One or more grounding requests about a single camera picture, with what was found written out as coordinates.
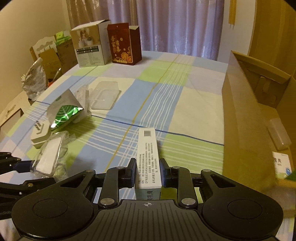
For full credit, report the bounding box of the clear plastic tray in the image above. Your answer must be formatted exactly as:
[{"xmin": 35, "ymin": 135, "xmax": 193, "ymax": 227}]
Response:
[{"xmin": 89, "ymin": 81, "xmax": 120, "ymax": 110}]

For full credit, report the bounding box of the white remote in plastic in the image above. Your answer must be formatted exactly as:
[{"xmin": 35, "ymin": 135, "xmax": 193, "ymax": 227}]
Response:
[{"xmin": 74, "ymin": 85, "xmax": 89, "ymax": 116}]

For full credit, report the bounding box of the white power adapter plug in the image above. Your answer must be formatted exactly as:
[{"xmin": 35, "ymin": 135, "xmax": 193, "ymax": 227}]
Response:
[{"xmin": 31, "ymin": 120, "xmax": 52, "ymax": 149}]

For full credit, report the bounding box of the clear plastic cylinder container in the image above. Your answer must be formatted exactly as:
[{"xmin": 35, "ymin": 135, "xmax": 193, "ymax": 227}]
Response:
[{"xmin": 267, "ymin": 118, "xmax": 292, "ymax": 151}]

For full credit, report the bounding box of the white product photo box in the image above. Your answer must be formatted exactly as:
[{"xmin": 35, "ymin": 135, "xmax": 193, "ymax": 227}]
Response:
[{"xmin": 70, "ymin": 20, "xmax": 111, "ymax": 67}]

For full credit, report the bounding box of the dark red gift box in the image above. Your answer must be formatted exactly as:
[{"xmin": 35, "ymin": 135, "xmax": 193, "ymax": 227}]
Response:
[{"xmin": 107, "ymin": 23, "xmax": 142, "ymax": 65}]

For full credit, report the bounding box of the green white small box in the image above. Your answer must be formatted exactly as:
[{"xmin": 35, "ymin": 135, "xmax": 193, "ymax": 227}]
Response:
[{"xmin": 55, "ymin": 30, "xmax": 71, "ymax": 42}]

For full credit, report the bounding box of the white long carton box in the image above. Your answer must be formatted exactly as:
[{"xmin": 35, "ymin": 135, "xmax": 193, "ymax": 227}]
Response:
[{"xmin": 134, "ymin": 128, "xmax": 162, "ymax": 200}]

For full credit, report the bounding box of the brown cardboard boxes stack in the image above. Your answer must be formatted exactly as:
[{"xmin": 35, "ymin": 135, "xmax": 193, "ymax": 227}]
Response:
[{"xmin": 30, "ymin": 39, "xmax": 78, "ymax": 82}]

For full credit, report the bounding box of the silver green leaf pouch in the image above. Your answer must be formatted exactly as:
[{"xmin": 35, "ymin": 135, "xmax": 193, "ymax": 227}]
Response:
[{"xmin": 47, "ymin": 89, "xmax": 84, "ymax": 133}]

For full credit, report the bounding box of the purple curtain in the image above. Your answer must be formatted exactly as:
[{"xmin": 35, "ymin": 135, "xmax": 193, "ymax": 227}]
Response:
[{"xmin": 66, "ymin": 1, "xmax": 224, "ymax": 60}]

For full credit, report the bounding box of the white blue medicine box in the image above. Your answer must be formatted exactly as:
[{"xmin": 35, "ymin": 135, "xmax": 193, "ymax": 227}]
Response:
[{"xmin": 273, "ymin": 152, "xmax": 292, "ymax": 179}]

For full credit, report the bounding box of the white carved chair back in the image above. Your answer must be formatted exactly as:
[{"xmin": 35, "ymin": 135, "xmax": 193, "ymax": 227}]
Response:
[{"xmin": 33, "ymin": 36, "xmax": 57, "ymax": 56}]

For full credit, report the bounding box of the white item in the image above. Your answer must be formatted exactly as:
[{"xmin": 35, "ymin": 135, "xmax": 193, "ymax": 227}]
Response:
[{"xmin": 30, "ymin": 131, "xmax": 70, "ymax": 179}]

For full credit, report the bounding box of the checkered tablecloth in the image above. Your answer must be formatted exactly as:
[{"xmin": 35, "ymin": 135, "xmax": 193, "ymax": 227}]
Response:
[{"xmin": 0, "ymin": 50, "xmax": 296, "ymax": 241}]

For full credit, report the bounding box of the brown cardboard bin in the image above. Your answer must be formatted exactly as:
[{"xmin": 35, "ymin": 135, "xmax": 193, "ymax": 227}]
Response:
[{"xmin": 222, "ymin": 51, "xmax": 295, "ymax": 217}]

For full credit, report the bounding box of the silver crumpled bag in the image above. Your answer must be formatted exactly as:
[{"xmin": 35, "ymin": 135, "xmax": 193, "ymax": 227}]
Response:
[{"xmin": 21, "ymin": 57, "xmax": 48, "ymax": 101}]

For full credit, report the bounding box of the yellow wall hanging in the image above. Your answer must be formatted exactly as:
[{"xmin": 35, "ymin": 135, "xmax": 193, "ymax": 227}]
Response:
[{"xmin": 228, "ymin": 0, "xmax": 237, "ymax": 27}]

